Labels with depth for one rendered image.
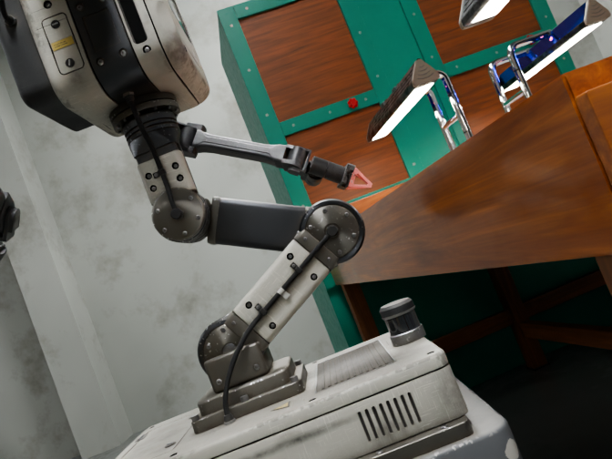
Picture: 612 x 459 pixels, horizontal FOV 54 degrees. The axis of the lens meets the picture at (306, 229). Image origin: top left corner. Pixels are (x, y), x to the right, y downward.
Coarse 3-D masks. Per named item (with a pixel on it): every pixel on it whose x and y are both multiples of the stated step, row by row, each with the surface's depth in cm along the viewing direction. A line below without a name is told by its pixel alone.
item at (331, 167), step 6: (330, 162) 188; (330, 168) 186; (336, 168) 187; (342, 168) 187; (348, 168) 185; (330, 174) 187; (336, 174) 187; (342, 174) 187; (348, 174) 189; (336, 180) 188; (342, 180) 184
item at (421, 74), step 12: (420, 60) 166; (408, 72) 173; (420, 72) 166; (432, 72) 166; (408, 84) 170; (420, 84) 166; (396, 96) 184; (408, 96) 174; (384, 108) 199; (396, 108) 185; (372, 120) 219; (384, 120) 199; (372, 132) 216
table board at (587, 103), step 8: (592, 88) 55; (600, 88) 55; (608, 88) 55; (584, 96) 56; (592, 96) 55; (600, 96) 55; (608, 96) 55; (576, 104) 57; (584, 104) 56; (592, 104) 55; (600, 104) 55; (608, 104) 55; (584, 112) 56; (592, 112) 55; (600, 112) 55; (608, 112) 55; (584, 120) 57; (592, 120) 56; (600, 120) 55; (608, 120) 55; (592, 128) 56; (600, 128) 55; (608, 128) 55; (592, 136) 57; (600, 136) 55; (608, 136) 55; (600, 144) 56; (608, 144) 55; (600, 152) 56; (608, 152) 55; (608, 160) 56; (608, 168) 56; (608, 176) 56
